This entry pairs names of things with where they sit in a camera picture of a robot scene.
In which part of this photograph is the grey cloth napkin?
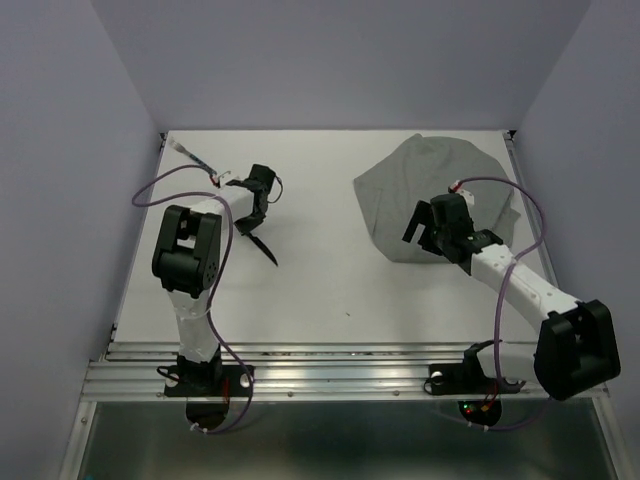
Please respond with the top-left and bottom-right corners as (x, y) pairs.
(353, 134), (507, 264)

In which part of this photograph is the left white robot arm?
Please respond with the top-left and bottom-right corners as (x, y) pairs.
(151, 164), (282, 394)

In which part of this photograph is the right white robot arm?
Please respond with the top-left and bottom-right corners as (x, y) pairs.
(403, 193), (621, 401)

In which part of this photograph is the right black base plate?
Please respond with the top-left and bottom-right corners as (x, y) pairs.
(423, 363), (519, 396)

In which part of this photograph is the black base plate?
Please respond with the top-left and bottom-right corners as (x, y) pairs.
(156, 364), (252, 398)
(423, 363), (519, 396)

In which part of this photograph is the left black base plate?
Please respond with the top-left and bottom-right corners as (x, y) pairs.
(156, 364), (252, 398)

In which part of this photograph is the aluminium rail frame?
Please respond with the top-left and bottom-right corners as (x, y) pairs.
(62, 130), (622, 479)

